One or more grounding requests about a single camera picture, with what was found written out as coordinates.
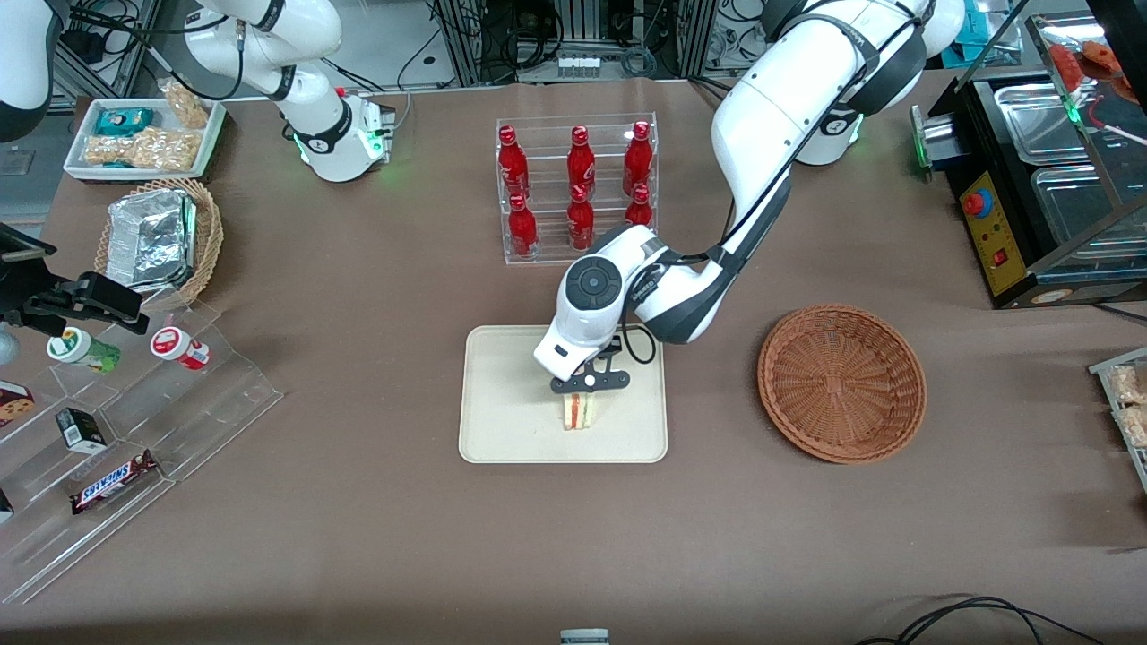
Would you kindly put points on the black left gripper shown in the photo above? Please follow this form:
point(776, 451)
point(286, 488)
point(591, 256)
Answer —
point(615, 345)

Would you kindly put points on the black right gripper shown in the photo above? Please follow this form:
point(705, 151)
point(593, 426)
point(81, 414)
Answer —
point(54, 298)

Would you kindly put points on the triangular sandwich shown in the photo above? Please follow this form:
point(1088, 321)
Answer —
point(580, 412)

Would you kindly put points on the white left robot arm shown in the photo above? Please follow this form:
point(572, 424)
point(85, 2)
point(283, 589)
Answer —
point(771, 107)

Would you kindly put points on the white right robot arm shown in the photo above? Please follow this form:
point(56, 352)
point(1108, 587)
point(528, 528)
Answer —
point(314, 36)

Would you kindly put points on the cream plastic tray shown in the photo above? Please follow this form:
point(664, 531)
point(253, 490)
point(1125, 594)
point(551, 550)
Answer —
point(511, 403)

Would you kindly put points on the oval tan wicker basket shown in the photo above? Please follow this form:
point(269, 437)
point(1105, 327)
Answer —
point(208, 242)

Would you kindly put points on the white rectangular snack tray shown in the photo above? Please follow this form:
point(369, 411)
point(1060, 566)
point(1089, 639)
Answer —
point(76, 152)

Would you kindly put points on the round brown wicker basket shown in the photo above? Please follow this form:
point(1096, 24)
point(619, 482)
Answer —
point(842, 385)

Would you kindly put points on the green cup container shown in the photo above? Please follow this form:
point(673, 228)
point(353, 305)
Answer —
point(85, 349)

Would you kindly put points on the red cup container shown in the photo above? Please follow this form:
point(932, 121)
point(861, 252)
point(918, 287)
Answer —
point(179, 348)

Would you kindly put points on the foil-wrapped food package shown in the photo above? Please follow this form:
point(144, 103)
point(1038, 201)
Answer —
point(148, 237)

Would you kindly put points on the small black carton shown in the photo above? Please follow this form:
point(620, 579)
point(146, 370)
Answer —
point(81, 430)

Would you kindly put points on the clear acrylic bottle rack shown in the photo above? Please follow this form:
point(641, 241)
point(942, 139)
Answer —
point(548, 255)

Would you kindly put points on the clear acrylic stepped shelf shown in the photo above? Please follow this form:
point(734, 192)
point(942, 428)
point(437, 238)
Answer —
point(206, 412)

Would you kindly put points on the cookie box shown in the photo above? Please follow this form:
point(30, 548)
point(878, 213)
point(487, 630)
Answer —
point(13, 403)

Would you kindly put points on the large clear peanut pack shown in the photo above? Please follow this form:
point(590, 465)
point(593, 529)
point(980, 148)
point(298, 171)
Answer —
point(152, 150)

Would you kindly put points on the red cola bottle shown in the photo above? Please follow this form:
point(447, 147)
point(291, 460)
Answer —
point(522, 228)
point(581, 161)
point(579, 219)
point(638, 208)
point(638, 157)
point(513, 161)

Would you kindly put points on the snickers chocolate bar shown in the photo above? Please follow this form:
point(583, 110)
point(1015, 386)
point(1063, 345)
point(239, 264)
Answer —
point(112, 482)

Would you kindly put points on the teal snack pack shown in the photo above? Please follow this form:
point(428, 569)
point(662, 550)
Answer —
point(124, 121)

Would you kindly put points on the small clear peanut bag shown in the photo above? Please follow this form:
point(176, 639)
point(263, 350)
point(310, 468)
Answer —
point(188, 106)

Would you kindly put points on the dark snack pack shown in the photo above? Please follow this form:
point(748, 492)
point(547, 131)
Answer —
point(5, 506)

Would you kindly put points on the grey device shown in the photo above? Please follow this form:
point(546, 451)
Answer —
point(584, 637)

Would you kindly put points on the white power strip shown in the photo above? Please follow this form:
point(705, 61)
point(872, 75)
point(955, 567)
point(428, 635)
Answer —
point(579, 64)

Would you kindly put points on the black food warmer machine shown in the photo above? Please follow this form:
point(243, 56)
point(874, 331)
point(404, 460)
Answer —
point(995, 242)

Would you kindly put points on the steel warmer pan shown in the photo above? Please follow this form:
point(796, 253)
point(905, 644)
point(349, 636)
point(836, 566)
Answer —
point(1075, 206)
point(1039, 121)

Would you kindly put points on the teal box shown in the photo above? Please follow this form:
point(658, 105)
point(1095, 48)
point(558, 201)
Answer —
point(972, 31)

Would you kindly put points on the clear rice snack pack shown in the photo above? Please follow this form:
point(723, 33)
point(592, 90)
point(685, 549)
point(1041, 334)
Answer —
point(1129, 383)
point(1135, 426)

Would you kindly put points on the red packaged food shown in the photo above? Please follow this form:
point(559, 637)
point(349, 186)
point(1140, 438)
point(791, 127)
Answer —
point(1098, 58)

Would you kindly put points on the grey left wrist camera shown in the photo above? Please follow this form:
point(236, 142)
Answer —
point(563, 345)

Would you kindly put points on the aluminium equipment frame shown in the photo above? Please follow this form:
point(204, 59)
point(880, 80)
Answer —
point(573, 27)

